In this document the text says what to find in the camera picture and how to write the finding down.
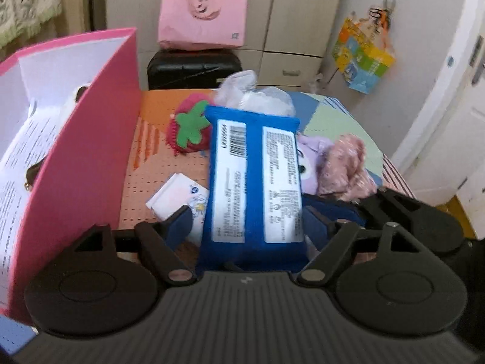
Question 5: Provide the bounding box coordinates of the blue tissue pack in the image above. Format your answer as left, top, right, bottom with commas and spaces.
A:
197, 105, 309, 274

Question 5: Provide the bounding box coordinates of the orange cord keyring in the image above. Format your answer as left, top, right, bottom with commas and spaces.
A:
368, 0, 396, 33

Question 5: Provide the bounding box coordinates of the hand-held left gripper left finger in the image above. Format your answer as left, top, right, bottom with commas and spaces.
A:
74, 205, 198, 286

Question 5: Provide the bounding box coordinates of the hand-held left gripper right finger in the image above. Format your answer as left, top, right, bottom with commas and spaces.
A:
296, 207, 430, 286

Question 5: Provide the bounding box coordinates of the red strawberry plush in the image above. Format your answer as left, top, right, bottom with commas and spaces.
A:
166, 93, 213, 156

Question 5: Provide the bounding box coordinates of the black suitcase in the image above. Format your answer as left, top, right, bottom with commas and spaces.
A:
147, 49, 243, 91

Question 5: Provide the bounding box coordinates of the pink cardboard box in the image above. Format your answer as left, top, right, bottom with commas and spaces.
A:
0, 27, 142, 325

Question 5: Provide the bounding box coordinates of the colourful patterned mat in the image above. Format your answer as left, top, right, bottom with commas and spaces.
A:
117, 89, 417, 258

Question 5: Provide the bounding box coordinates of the pink tote bag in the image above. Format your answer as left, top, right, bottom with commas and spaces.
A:
157, 0, 249, 51

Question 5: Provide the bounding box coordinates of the white door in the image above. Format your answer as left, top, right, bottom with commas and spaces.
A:
390, 0, 485, 207

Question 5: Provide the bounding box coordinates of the colourful cartoon paper bag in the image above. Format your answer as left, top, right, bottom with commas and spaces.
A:
332, 12, 396, 95

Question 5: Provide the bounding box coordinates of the pink floral cloth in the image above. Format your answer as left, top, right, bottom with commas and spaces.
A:
317, 134, 380, 201

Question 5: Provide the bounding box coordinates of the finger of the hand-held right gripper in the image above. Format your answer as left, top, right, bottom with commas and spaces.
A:
303, 188, 422, 233

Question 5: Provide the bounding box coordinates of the beige wardrobe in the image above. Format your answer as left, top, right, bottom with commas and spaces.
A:
106, 0, 347, 93

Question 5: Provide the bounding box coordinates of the printed paper sheet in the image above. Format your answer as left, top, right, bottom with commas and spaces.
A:
0, 114, 67, 304

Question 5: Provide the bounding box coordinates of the small white tissue packet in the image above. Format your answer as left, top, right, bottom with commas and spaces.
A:
146, 173, 210, 245

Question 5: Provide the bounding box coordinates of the clear plastic wrap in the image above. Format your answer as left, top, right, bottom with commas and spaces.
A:
309, 71, 331, 92

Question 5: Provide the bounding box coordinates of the purple plush toy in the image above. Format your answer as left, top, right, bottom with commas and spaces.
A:
296, 133, 336, 195

